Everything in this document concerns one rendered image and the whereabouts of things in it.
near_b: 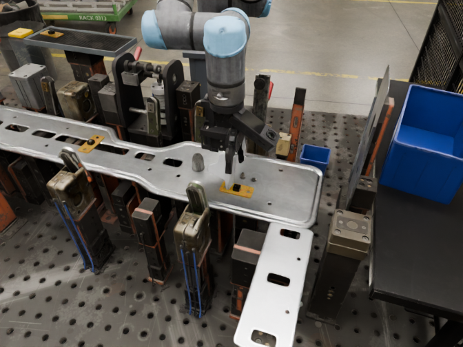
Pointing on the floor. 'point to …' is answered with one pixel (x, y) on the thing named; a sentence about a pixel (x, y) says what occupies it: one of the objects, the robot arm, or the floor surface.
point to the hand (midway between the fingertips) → (237, 173)
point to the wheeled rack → (87, 11)
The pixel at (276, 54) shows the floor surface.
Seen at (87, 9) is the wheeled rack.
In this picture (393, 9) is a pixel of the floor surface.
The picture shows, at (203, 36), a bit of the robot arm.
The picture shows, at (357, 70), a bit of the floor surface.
